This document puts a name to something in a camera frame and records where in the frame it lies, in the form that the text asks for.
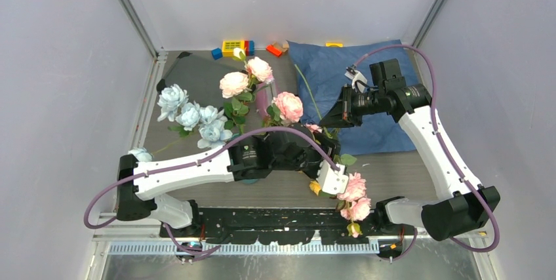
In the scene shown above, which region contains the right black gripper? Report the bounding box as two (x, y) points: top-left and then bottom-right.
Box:
(320, 83), (385, 128)

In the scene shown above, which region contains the blue flower bouquet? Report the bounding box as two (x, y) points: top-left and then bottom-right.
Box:
(289, 39), (420, 155)

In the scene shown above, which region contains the pink flower stem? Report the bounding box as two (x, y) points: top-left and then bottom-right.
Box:
(304, 123), (372, 239)
(264, 64), (325, 134)
(219, 47), (273, 134)

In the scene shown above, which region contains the blue flower stem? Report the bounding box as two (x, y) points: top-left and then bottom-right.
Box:
(128, 83), (234, 164)

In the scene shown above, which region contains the yellow flower stem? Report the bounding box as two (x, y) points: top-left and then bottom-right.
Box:
(309, 180), (323, 197)

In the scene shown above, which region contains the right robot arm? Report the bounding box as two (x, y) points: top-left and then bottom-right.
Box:
(319, 83), (500, 248)

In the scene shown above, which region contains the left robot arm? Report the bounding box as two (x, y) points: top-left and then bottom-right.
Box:
(116, 127), (348, 237)

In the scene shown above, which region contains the teal vase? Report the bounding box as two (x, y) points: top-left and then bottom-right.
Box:
(232, 133), (271, 184)

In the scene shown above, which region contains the pink metronome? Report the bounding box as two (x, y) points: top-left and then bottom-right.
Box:
(254, 75), (279, 119)

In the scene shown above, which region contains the orange red toy block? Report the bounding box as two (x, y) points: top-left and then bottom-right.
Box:
(266, 45), (283, 57)

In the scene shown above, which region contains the red blue toy block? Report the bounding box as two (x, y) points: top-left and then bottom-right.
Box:
(244, 40), (255, 56)

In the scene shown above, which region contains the blue toy cube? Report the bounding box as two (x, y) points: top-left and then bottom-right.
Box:
(211, 48), (223, 60)

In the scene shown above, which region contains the grey black case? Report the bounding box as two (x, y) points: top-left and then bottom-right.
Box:
(156, 51), (244, 108)

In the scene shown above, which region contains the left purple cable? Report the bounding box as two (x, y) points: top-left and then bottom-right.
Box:
(83, 126), (342, 264)

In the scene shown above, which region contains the purple cable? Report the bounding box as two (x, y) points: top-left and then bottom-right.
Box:
(83, 126), (342, 264)
(353, 44), (501, 264)

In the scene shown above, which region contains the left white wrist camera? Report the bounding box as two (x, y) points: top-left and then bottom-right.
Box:
(317, 161), (349, 195)

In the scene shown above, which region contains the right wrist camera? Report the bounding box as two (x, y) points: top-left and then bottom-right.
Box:
(345, 65), (369, 92)

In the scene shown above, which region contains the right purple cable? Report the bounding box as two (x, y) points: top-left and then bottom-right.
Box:
(353, 44), (501, 264)

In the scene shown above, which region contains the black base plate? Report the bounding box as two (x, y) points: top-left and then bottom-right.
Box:
(170, 207), (414, 245)

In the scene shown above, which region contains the aluminium frame rail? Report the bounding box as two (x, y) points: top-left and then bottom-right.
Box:
(92, 208), (488, 256)

